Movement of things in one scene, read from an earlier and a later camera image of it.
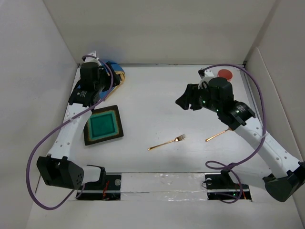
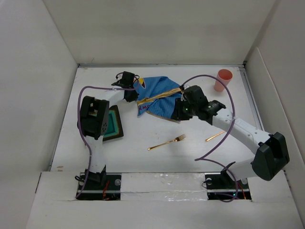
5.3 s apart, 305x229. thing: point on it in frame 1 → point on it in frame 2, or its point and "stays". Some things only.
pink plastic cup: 225,73 stays
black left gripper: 101,72 → 133,98
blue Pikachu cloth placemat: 121,72 → 157,96
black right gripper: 190,95 → 177,114
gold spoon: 210,138 stays
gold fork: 178,139 stays
